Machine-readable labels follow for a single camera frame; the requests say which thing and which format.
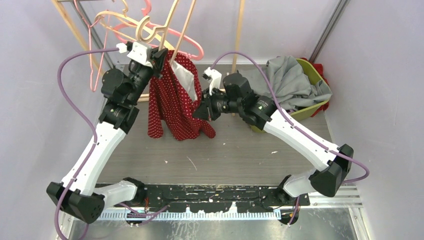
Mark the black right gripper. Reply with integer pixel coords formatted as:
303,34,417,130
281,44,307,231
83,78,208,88
193,86,243,122

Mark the red polka dot skirt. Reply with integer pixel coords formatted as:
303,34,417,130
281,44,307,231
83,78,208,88
147,50,216,141

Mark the wooden hanger of red skirt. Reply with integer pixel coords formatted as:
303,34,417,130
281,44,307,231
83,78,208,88
135,0,197,65

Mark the grey skirt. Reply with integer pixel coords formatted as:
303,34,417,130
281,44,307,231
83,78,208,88
261,56,333,111

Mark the pink wire hanger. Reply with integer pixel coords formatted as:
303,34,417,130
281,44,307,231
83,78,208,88
73,0,112,93

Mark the pink hanger of grey skirt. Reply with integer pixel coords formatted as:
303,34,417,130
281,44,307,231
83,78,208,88
96,0,204,61

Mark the wooden hanger of purple skirt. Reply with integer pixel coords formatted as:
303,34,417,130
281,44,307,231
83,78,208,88
94,0,175,50

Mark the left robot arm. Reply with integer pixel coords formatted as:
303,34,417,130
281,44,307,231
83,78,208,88
46,48,168,224

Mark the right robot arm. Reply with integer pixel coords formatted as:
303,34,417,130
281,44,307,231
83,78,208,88
192,69,354,206

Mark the olive green plastic basket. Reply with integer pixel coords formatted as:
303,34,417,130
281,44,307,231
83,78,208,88
238,57,329,121

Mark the wooden clothes rack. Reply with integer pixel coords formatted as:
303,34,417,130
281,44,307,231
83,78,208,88
52,0,246,102

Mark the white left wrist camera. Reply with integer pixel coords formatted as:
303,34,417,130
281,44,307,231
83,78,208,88
116,41,153,68

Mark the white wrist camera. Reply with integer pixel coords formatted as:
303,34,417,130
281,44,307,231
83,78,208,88
116,41,153,68
202,67,222,96

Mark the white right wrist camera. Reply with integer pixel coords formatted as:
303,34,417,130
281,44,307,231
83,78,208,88
202,67,222,96

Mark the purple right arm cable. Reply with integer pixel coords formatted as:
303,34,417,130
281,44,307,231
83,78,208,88
211,50,371,184

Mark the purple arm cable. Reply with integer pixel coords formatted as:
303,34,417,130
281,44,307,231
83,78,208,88
54,47,121,240
211,50,371,184

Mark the metal corner rail left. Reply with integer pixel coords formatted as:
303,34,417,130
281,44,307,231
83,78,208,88
70,0,115,68

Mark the metal corner rail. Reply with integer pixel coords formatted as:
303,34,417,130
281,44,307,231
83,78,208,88
70,0,115,68
308,0,351,63

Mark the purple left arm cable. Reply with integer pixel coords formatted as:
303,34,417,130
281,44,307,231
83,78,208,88
54,47,121,240

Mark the metal corner rail right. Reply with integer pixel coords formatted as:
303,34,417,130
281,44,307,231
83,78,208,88
308,0,351,63

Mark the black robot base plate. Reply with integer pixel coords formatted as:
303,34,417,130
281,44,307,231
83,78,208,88
89,184,311,214

